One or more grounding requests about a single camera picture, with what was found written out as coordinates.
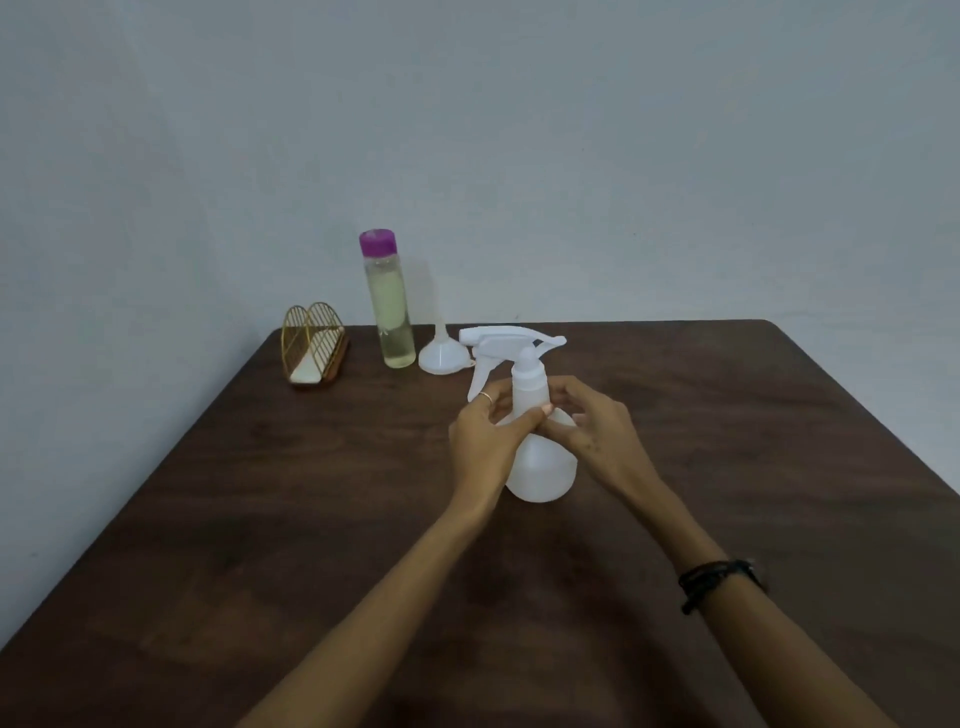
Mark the person's left hand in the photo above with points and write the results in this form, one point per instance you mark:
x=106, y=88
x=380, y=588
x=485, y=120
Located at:
x=476, y=457

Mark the white trigger spray head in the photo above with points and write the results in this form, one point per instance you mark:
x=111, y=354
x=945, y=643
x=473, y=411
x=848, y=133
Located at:
x=525, y=371

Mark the person's right forearm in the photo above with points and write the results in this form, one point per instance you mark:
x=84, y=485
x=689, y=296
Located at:
x=742, y=630

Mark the person's left forearm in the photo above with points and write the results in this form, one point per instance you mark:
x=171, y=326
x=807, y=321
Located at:
x=390, y=622

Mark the person's left thumb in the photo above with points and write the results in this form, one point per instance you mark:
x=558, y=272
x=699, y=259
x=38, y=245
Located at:
x=525, y=420

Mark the white napkin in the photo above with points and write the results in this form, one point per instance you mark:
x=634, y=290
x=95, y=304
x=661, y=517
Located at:
x=307, y=370

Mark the clear bottle with purple cap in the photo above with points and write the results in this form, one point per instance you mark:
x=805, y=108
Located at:
x=390, y=315

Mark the white plastic funnel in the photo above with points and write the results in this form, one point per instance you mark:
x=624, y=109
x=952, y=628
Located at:
x=442, y=356

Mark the person's right thumb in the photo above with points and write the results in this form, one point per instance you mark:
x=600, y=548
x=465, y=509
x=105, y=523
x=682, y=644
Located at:
x=561, y=435

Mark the translucent white spray bottle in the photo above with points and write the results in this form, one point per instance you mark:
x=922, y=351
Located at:
x=544, y=469

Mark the person's right hand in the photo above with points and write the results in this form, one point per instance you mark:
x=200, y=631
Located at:
x=607, y=446

